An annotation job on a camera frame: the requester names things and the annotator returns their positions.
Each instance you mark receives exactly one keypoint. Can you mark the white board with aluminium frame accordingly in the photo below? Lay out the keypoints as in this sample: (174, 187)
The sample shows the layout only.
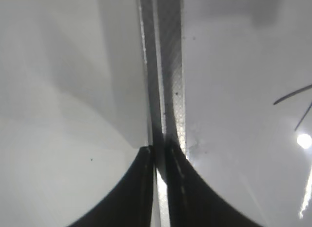
(230, 81)

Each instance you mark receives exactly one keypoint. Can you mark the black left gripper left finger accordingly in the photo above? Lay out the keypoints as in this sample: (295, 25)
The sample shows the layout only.
(130, 202)

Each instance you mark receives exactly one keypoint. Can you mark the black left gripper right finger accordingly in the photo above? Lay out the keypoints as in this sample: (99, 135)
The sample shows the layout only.
(192, 203)

